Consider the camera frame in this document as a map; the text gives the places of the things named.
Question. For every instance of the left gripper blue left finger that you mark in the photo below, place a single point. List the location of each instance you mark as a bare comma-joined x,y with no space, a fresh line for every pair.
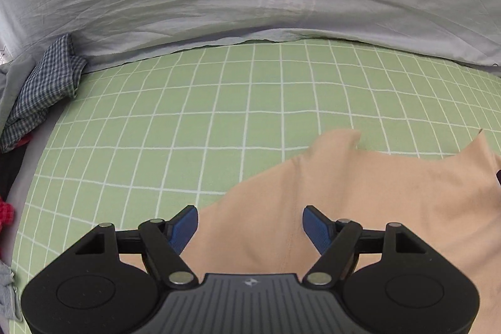
163,242

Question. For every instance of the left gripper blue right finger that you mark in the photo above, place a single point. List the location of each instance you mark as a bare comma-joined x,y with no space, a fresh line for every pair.
337,245

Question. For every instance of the beige long sleeve garment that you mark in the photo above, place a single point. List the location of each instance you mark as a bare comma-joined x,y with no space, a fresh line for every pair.
453,204

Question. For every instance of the green grid bed sheet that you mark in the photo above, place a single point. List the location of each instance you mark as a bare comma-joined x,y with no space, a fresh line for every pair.
147,139

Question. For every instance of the red fabric item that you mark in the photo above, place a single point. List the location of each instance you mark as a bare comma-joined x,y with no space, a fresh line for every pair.
7,214

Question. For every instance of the grey cloth at left edge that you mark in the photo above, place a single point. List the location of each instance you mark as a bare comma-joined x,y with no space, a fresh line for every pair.
9,298

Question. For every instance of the blue checkered shirt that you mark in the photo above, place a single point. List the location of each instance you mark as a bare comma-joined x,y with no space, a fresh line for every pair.
30,87

